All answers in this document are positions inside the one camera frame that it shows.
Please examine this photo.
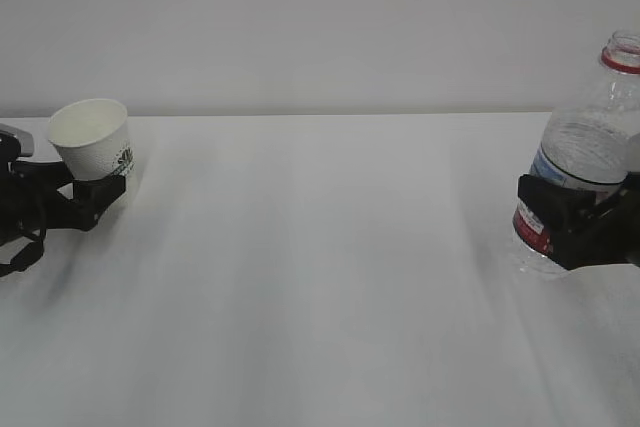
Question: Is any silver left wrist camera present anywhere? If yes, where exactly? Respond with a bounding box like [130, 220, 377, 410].
[0, 124, 35, 157]

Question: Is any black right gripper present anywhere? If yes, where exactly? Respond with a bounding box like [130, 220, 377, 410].
[517, 174, 639, 271]

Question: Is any white paper cup green logo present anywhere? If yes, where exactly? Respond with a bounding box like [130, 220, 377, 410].
[47, 99, 135, 181]

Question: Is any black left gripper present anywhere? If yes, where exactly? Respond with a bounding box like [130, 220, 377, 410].
[1, 133, 126, 245]

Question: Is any clear plastic water bottle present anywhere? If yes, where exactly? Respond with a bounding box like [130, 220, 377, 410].
[512, 30, 639, 278]

